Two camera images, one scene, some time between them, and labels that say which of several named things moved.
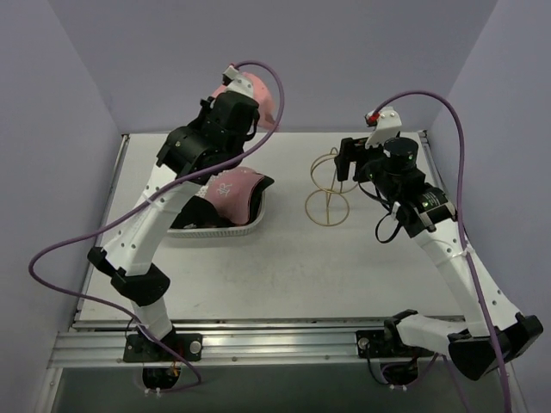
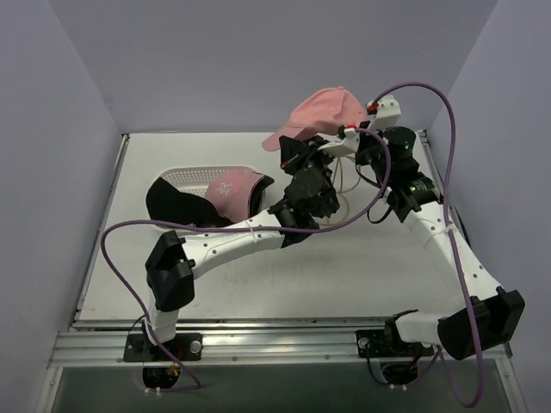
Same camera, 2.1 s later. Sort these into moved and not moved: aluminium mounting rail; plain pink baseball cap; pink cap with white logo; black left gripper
Moved: black left gripper; plain pink baseball cap
Not moved: pink cap with white logo; aluminium mounting rail
